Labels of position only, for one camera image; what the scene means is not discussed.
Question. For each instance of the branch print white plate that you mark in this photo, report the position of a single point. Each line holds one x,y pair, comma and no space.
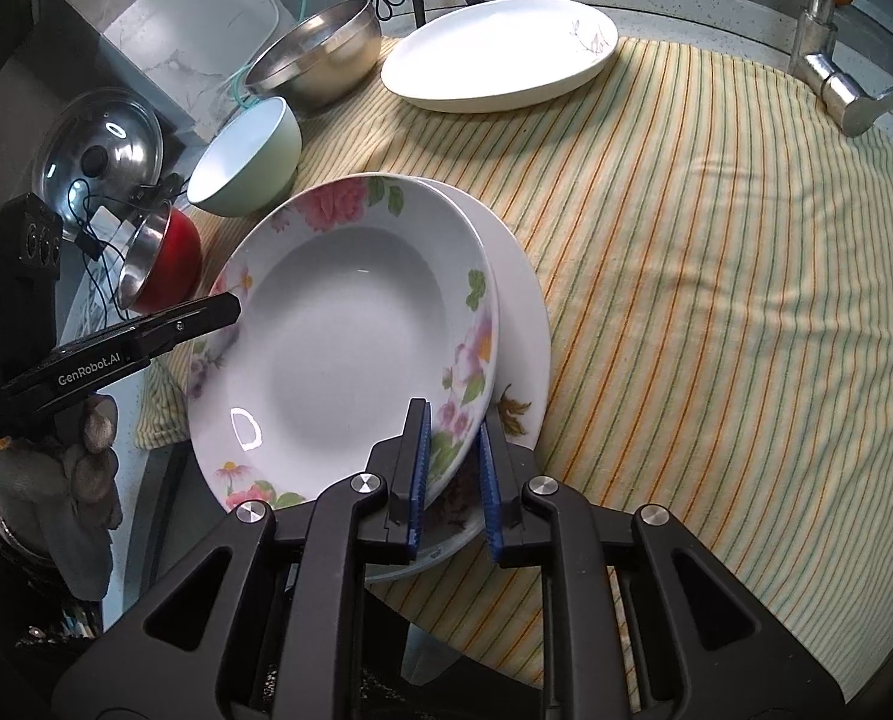
484,52

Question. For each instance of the yellow striped cloth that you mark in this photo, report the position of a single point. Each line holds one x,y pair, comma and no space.
716,315

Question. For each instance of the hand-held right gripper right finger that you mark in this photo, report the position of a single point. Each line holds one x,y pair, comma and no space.
489,495

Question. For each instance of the person's left hand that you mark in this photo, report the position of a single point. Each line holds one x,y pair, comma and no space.
79,495

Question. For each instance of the pale blue-green bowl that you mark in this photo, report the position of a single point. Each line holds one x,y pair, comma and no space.
240,157

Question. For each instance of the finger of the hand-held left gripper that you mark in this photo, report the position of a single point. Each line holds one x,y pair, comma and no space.
199,317

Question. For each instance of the large stainless steel bowl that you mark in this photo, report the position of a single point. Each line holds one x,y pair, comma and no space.
319,45

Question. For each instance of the red steel-lined bowl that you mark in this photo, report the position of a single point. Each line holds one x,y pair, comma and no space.
180,262

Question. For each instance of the steel pot lid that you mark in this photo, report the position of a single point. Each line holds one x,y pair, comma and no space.
116,142

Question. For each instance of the floral print white plate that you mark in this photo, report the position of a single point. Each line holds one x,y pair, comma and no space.
341,330

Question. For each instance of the chrome kitchen faucet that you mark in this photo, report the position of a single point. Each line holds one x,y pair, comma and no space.
829,67

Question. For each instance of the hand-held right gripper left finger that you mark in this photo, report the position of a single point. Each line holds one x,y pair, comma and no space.
422,480

